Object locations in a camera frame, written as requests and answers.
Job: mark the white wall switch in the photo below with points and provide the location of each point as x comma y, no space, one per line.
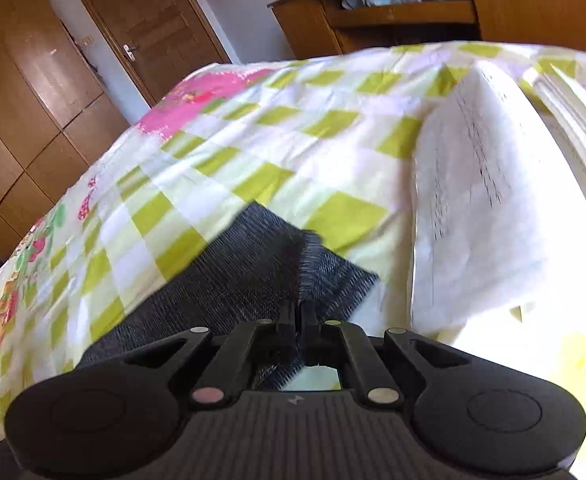
89,40

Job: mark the white stitched quilt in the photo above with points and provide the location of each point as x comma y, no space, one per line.
478,200

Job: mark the dark grey tweed pants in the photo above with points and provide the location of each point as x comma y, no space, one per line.
253,260

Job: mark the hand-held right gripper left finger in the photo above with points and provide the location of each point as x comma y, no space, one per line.
287,331

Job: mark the wooden desk with shelves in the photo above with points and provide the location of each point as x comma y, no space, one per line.
523,5

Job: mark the wooden door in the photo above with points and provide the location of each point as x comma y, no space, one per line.
148,15

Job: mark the wooden wardrobe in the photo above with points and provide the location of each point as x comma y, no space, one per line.
28,90

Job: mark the checked cartoon print bed sheet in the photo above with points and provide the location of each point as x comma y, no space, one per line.
273,125

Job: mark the cream folded blanket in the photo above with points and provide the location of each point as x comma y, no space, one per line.
580,125

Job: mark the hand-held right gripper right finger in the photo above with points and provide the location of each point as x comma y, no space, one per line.
309,332

